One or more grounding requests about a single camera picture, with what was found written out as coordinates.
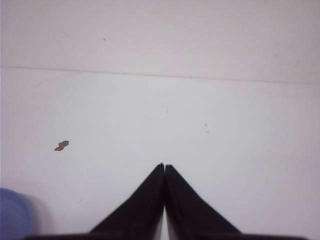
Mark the small brown table mark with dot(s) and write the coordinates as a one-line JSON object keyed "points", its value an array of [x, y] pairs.
{"points": [[61, 145]]}

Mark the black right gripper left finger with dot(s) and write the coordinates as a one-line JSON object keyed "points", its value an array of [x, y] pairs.
{"points": [[141, 213]]}

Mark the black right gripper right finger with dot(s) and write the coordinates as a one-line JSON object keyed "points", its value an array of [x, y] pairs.
{"points": [[187, 213]]}

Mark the blue round plate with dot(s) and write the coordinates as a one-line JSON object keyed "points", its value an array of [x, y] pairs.
{"points": [[16, 219]]}

